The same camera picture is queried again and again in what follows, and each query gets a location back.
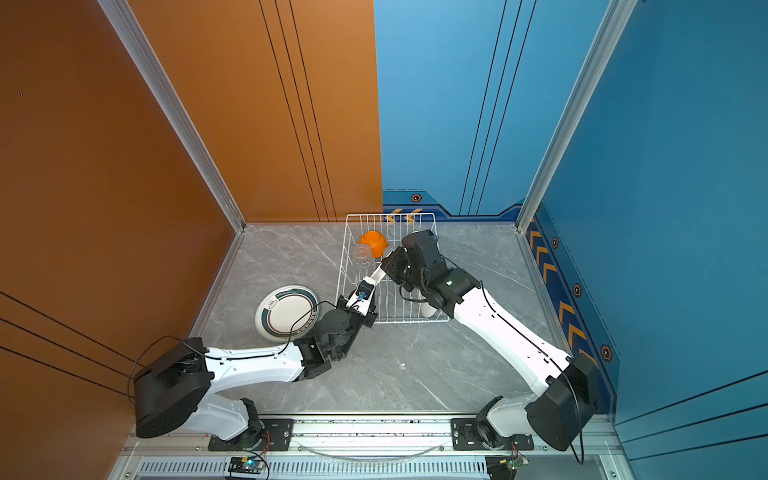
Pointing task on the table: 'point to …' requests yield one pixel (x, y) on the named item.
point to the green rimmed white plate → (287, 313)
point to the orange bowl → (376, 241)
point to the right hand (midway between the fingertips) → (376, 260)
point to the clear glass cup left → (362, 255)
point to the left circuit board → (250, 465)
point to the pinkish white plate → (427, 310)
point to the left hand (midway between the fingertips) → (371, 282)
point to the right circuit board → (504, 467)
